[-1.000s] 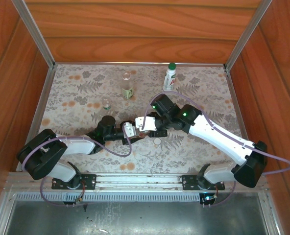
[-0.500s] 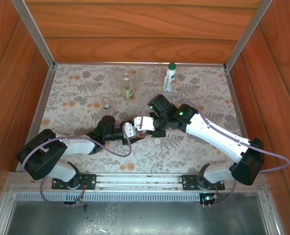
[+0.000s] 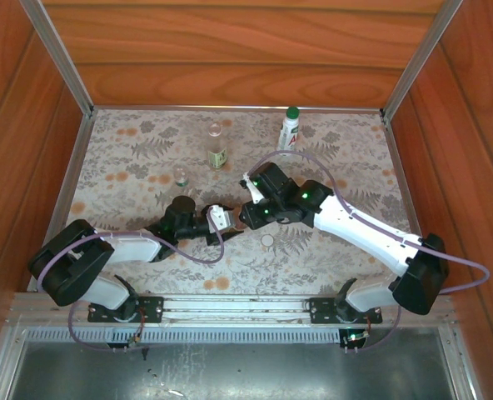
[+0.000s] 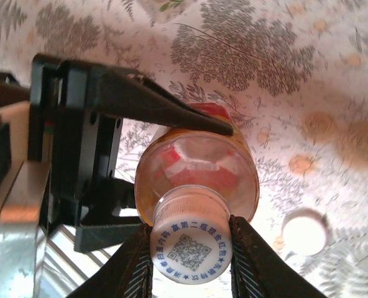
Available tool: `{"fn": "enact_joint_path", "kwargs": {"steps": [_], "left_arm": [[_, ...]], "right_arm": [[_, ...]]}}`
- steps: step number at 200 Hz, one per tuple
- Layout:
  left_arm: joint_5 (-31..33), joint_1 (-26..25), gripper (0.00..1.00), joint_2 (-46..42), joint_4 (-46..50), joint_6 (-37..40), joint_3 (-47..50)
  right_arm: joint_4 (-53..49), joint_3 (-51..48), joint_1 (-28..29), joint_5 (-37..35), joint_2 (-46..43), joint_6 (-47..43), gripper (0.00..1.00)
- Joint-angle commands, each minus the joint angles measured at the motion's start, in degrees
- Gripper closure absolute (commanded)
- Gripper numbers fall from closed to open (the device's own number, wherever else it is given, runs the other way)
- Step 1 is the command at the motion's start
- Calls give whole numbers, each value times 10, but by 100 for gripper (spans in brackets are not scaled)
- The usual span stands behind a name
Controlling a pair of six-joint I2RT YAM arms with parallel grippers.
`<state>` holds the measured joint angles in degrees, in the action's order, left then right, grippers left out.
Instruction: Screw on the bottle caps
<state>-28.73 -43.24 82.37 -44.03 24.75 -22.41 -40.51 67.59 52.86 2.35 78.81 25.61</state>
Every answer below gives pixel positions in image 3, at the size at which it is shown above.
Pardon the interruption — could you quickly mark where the small clear ribbed bottle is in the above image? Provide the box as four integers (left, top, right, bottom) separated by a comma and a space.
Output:
169, 166, 200, 200

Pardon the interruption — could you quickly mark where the white bottle green print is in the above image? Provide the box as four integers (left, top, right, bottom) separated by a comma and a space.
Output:
276, 112, 301, 152

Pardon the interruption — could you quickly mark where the clear bottle dark green label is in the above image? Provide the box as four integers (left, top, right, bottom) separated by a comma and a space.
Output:
207, 122, 229, 171

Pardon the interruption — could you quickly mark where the floral patterned tablecloth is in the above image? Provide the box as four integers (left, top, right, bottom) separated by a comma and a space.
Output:
46, 108, 433, 297

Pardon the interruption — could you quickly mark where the aluminium table edge strip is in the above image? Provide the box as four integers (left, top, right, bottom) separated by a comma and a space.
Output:
91, 104, 384, 114
381, 114, 439, 295
26, 112, 94, 293

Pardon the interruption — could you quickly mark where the galvanised metal sheet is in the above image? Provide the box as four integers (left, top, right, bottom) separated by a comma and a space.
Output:
4, 339, 458, 400

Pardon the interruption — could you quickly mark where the small circuit board green light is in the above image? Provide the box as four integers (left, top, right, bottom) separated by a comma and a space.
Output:
340, 329, 372, 349

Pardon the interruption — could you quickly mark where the purple cable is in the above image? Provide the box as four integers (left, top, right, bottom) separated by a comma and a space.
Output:
245, 150, 491, 354
36, 207, 226, 353

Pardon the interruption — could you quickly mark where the aluminium slotted rail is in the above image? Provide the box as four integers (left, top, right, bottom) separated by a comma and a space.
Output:
7, 291, 456, 328

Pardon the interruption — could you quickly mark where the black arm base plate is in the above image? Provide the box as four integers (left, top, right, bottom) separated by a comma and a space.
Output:
307, 296, 384, 325
87, 294, 165, 324

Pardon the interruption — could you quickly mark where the white slotted cable duct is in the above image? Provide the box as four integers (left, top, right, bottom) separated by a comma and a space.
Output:
25, 326, 343, 345

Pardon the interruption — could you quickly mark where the aluminium corner post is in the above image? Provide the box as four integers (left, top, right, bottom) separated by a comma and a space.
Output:
380, 0, 465, 120
19, 0, 96, 118

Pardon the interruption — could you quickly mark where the aluminium frame bar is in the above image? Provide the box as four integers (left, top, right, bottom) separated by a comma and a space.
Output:
437, 327, 485, 400
0, 324, 27, 400

